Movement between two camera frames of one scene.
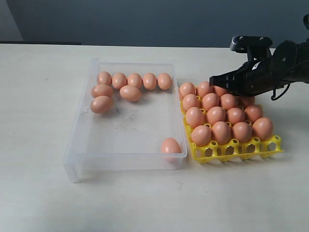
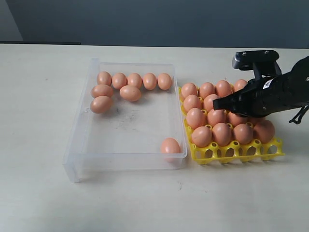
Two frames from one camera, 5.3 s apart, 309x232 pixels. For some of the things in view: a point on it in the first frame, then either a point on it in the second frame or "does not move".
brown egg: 194,117 does not move
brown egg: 209,100 does not move
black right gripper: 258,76 → 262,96
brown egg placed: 204,88 does not move
